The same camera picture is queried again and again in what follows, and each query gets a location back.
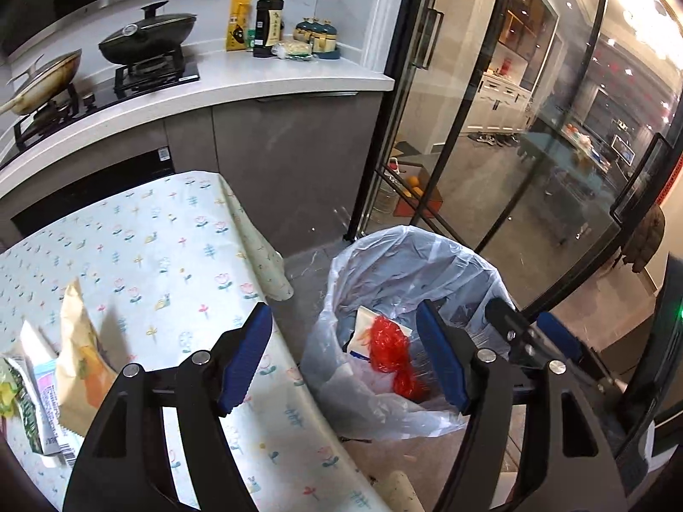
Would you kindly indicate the green seasoning jar set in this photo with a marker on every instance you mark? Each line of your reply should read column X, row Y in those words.
column 317, row 37

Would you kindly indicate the glass sliding door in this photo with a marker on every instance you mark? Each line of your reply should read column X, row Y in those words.
column 507, row 170

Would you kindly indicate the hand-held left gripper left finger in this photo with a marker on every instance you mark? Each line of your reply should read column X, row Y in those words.
column 245, row 362

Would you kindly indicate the kitchen counter with cabinets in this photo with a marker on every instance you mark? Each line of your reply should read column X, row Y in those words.
column 277, row 133

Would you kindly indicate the white sideboard cabinet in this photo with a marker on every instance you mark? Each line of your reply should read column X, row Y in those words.
column 501, row 101

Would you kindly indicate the dark soy sauce bottle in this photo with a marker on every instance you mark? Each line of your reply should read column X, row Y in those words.
column 267, row 26

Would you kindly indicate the green snack bag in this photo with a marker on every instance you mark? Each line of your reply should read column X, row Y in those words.
column 21, row 410

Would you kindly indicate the yellow seasoning bag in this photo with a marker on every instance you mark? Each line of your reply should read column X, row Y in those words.
column 237, row 26

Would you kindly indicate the dark dining table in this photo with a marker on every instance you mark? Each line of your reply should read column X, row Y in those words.
column 555, row 152

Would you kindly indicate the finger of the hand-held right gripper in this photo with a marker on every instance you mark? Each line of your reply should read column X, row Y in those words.
column 515, row 338
column 560, row 336

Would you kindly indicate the plastic bag of food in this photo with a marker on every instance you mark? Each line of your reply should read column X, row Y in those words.
column 291, row 49

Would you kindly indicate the red box of oranges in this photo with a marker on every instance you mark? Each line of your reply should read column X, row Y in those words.
column 421, row 197

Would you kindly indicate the orange snack bag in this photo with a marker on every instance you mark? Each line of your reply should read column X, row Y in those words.
column 80, row 373

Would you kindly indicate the row of shoes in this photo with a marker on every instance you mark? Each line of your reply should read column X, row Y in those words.
column 493, row 139

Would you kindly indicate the blue and white packet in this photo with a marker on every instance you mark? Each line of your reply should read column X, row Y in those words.
column 45, row 389

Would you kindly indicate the trash bin with clear liner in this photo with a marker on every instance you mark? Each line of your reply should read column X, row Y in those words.
column 341, row 410

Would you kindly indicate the floral tablecloth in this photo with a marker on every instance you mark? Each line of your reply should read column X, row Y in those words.
column 160, row 256

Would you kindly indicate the white carton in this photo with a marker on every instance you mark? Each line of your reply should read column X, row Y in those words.
column 363, row 330

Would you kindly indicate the small green seasoning bottle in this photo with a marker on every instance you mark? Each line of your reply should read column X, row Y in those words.
column 251, row 40

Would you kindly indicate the clear water jug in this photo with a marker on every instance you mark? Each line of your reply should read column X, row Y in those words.
column 384, row 200

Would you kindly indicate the red plastic bag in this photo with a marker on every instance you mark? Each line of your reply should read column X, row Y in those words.
column 387, row 346

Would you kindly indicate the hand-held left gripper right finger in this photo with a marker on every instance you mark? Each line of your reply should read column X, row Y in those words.
column 445, row 362

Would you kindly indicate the black gas stove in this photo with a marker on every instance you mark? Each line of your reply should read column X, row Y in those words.
column 154, row 77

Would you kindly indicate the black wok with lid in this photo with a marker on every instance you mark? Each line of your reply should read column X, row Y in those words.
column 144, row 37

